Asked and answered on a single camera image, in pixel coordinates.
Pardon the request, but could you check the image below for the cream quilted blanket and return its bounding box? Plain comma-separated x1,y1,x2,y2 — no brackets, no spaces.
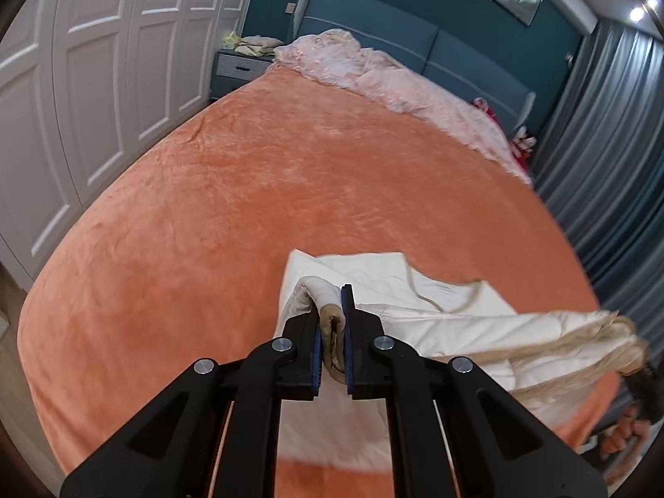
276,249,648,472

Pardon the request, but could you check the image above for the person's right hand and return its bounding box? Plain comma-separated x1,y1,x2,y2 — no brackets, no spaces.
600,405,650,486

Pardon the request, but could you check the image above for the orange plush bedspread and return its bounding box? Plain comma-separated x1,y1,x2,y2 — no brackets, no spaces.
18,68,599,471

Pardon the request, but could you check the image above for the grey pleated curtain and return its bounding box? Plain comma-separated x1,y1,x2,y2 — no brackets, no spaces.
532,20,663,343

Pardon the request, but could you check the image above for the red white plush toy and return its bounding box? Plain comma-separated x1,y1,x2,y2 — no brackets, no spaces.
471,97,537,171

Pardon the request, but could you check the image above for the grey bedside table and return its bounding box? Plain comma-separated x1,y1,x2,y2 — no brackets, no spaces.
209,49,273,101

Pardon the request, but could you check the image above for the blue upholstered headboard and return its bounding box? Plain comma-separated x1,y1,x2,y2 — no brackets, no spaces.
288,0,536,133

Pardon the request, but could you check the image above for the yellow white cloth pile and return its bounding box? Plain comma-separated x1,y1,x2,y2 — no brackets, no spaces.
222,32,283,57

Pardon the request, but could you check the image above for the pink crumpled duvet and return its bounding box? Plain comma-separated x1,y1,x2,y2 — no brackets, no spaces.
273,28,532,187

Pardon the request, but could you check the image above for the white panelled wardrobe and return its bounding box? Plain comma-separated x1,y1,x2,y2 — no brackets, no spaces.
1,0,250,289

